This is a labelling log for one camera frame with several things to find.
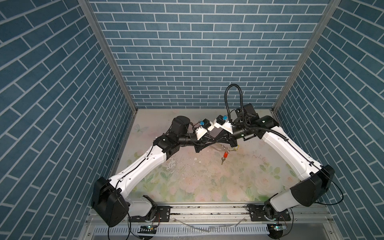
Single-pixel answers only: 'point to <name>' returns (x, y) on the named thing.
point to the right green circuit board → (276, 229)
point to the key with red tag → (225, 156)
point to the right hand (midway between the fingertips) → (213, 137)
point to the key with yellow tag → (235, 148)
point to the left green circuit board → (150, 229)
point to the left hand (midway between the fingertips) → (214, 140)
